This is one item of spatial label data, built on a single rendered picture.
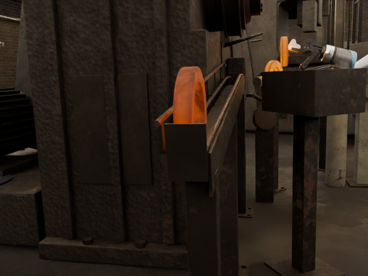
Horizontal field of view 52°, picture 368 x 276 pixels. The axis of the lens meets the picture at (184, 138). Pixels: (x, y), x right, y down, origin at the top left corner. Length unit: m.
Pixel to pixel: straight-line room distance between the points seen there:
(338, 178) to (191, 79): 1.93
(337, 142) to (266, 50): 2.25
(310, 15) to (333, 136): 2.01
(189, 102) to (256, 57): 3.90
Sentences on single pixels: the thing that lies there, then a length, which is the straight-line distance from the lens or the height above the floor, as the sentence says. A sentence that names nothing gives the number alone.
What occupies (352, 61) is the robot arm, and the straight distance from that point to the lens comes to 2.17.
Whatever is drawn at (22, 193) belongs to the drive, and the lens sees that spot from 1.77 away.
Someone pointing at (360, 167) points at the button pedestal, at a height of 0.11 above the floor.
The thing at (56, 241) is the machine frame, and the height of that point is 0.07.
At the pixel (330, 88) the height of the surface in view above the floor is 0.66.
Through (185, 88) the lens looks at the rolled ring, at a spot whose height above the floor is 0.69.
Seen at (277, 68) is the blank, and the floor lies 0.74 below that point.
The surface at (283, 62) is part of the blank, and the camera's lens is 2.11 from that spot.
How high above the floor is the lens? 0.72
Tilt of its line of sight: 9 degrees down
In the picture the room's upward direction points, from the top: 2 degrees counter-clockwise
